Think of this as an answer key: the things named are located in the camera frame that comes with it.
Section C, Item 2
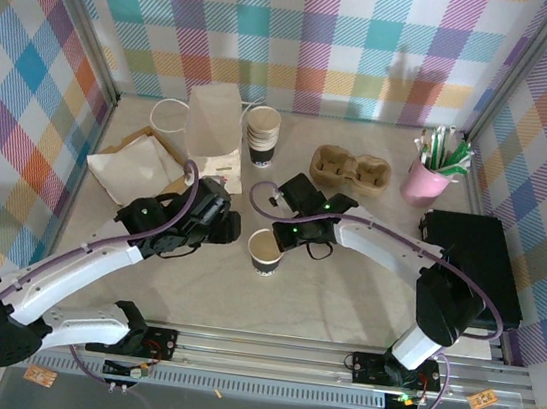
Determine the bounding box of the black sleeve paper coffee cup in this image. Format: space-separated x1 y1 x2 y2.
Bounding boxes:
242 227 287 283

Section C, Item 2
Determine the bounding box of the white flower print paper bag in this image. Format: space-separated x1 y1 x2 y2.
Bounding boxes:
141 75 267 198

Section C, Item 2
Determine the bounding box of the cardboard napkin box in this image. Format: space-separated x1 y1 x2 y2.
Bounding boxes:
96 120 199 204

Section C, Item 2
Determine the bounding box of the stack of paper cups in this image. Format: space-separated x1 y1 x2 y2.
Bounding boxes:
239 103 285 172

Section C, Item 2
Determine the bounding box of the pink cup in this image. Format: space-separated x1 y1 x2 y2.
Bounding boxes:
399 155 457 213

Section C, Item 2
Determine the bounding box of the white wrapped straw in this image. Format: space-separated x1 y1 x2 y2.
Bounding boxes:
417 126 439 167
410 135 430 164
427 125 447 170
437 124 456 169

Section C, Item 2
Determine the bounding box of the small controller board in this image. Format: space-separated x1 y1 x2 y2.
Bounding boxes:
383 389 426 409
101 356 154 383

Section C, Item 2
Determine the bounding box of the green stick packet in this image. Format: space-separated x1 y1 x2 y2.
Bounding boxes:
439 137 472 176
446 145 477 181

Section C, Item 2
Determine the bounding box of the black flat case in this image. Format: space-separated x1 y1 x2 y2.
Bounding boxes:
406 206 537 335

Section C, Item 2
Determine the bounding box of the small orange tag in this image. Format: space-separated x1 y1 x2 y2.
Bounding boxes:
22 363 58 390
465 388 498 409

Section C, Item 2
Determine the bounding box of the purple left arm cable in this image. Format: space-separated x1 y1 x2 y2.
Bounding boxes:
0 133 206 407

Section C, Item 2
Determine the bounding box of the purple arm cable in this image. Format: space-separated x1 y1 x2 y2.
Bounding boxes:
221 178 521 409
0 133 206 407

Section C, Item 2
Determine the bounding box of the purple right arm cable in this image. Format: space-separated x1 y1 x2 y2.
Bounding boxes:
221 178 521 409

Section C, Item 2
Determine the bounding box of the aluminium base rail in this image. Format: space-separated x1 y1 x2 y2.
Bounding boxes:
44 304 541 409

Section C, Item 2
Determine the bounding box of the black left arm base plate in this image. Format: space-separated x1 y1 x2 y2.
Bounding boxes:
84 314 182 364

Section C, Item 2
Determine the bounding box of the slotted grey cable duct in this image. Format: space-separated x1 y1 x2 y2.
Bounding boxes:
9 349 393 409

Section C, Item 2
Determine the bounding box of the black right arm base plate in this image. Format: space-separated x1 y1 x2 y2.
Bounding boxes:
348 349 445 395

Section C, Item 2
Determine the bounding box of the aluminium frame post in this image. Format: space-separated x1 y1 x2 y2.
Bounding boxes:
18 0 134 106
461 0 547 156

